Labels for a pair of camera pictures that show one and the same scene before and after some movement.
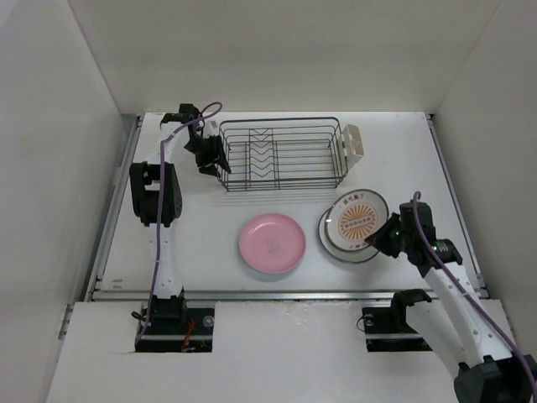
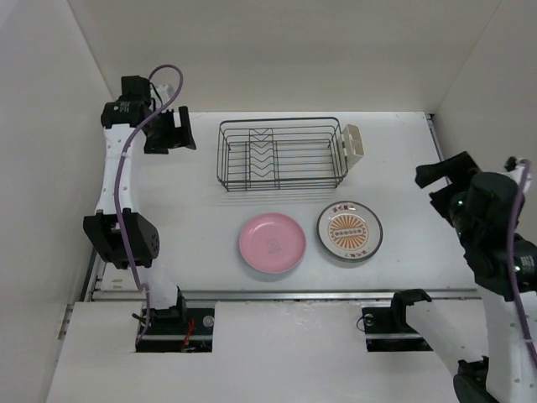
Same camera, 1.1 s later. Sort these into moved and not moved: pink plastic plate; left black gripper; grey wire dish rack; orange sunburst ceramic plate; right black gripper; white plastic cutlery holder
Moved: orange sunburst ceramic plate; right black gripper; left black gripper
Not moved: white plastic cutlery holder; grey wire dish rack; pink plastic plate
